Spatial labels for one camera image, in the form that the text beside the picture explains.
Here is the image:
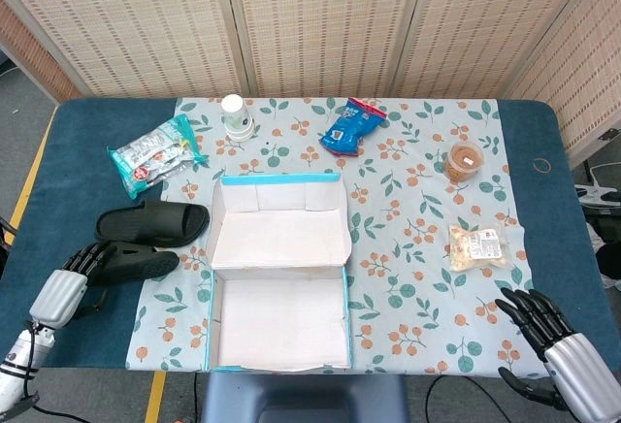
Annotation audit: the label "black slipper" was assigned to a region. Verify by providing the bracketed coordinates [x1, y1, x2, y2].
[89, 242, 181, 287]
[94, 199, 211, 248]

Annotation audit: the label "woven folding screen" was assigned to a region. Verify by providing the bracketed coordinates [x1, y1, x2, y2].
[0, 0, 621, 165]

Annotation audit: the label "clear bag of beige snacks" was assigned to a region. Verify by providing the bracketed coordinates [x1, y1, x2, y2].
[447, 223, 510, 273]

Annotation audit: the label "teal silver snack bag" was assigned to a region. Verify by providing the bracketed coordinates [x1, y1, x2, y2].
[107, 113, 211, 201]

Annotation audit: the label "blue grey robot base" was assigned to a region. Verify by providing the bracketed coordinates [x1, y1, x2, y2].
[200, 373, 409, 423]

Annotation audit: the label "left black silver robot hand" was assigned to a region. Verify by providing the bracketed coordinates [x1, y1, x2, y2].
[28, 242, 115, 330]

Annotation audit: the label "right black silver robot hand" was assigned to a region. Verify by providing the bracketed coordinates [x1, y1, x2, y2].
[494, 287, 621, 423]

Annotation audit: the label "stacked floral paper cups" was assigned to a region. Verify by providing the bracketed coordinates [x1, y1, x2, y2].
[220, 94, 256, 143]

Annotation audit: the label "floral patterned tablecloth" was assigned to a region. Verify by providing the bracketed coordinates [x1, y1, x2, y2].
[124, 97, 554, 375]

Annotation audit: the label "blue snack bag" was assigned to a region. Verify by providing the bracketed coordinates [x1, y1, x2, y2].
[318, 97, 388, 157]

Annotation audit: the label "white star chair base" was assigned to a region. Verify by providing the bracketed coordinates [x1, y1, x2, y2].
[574, 159, 621, 209]

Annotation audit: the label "clear jar of rubber bands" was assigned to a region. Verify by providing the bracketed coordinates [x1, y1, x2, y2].
[444, 141, 485, 184]

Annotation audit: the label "blue shoe box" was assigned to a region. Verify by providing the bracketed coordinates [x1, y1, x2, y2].
[204, 172, 353, 374]

